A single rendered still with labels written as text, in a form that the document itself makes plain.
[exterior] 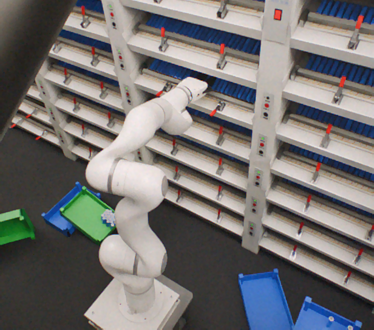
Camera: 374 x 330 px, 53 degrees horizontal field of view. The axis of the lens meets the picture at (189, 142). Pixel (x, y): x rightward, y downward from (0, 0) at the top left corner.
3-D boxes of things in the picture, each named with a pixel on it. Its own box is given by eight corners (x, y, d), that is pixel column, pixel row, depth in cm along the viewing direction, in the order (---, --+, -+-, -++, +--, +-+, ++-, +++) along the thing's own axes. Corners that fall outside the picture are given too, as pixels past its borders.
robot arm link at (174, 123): (183, 139, 116) (198, 121, 145) (153, 96, 114) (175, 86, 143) (160, 154, 118) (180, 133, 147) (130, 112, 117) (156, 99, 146)
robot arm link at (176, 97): (193, 104, 143) (179, 84, 142) (172, 119, 134) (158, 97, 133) (180, 113, 149) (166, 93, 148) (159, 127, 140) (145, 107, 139)
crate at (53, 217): (68, 237, 220) (65, 230, 214) (45, 222, 228) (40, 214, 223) (102, 202, 238) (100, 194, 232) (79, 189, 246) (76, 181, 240)
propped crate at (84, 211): (122, 220, 227) (123, 215, 220) (99, 246, 215) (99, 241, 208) (84, 191, 232) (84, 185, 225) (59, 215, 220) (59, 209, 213)
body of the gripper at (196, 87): (193, 91, 142) (209, 81, 150) (172, 83, 147) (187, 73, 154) (192, 108, 147) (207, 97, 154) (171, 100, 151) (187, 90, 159)
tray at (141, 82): (254, 130, 152) (252, 118, 144) (136, 87, 177) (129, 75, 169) (274, 92, 158) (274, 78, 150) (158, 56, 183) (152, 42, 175)
